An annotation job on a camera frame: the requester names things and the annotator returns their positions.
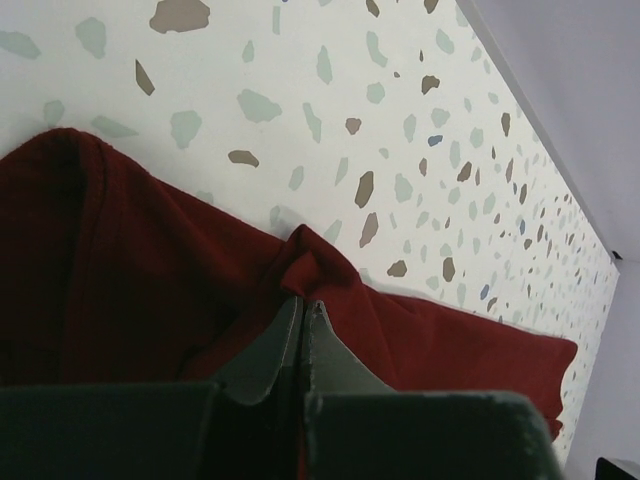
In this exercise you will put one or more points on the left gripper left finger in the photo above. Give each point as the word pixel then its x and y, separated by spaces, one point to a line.
pixel 238 424

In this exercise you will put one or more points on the dark red t-shirt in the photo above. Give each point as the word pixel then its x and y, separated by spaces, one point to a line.
pixel 111 276

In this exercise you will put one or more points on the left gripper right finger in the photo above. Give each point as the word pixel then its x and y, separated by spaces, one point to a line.
pixel 358 427

